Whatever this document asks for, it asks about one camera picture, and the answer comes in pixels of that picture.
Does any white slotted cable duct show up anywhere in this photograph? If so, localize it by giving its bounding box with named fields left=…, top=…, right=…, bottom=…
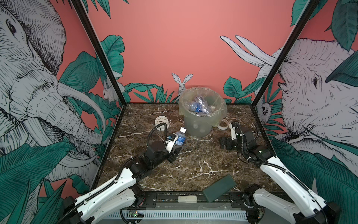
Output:
left=107, top=210, right=248, bottom=222

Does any white tape roll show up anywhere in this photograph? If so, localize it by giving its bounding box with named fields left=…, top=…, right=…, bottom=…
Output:
left=217, top=119, right=230, bottom=130

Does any dark green sponge block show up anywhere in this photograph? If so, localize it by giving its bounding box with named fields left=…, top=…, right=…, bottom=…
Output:
left=203, top=175, right=236, bottom=203

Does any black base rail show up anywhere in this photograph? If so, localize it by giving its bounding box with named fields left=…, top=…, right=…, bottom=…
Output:
left=134, top=191, right=304, bottom=211

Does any black enclosure frame post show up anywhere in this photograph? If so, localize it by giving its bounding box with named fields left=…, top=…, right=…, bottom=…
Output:
left=71, top=0, right=127, bottom=107
left=250, top=0, right=320, bottom=108

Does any Pocari bottle base up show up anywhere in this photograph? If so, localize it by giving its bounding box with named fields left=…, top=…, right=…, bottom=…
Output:
left=194, top=95, right=212, bottom=114

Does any white remote on rail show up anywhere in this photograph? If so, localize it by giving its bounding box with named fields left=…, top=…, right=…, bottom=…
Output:
left=178, top=195, right=198, bottom=203

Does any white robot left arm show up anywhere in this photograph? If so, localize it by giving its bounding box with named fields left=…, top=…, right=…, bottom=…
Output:
left=57, top=142, right=182, bottom=224

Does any Pocari bottle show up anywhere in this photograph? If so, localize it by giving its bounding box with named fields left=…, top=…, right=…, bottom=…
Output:
left=173, top=127, right=186, bottom=149

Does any black enclosure frame post left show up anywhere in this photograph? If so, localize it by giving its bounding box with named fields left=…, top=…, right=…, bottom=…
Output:
left=71, top=0, right=127, bottom=107

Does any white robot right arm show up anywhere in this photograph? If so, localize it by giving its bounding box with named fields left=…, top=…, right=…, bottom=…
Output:
left=219, top=136, right=341, bottom=224

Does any clear bottle white cap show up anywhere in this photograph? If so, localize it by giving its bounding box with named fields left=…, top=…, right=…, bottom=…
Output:
left=187, top=101, right=201, bottom=113

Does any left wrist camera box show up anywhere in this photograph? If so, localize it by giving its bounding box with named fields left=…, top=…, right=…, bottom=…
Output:
left=145, top=141, right=168, bottom=161

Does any green mesh trash bin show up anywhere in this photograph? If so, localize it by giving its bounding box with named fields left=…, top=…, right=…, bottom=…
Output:
left=179, top=87, right=227, bottom=138

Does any black enclosure frame post right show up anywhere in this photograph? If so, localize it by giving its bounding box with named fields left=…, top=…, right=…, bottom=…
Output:
left=250, top=0, right=320, bottom=108

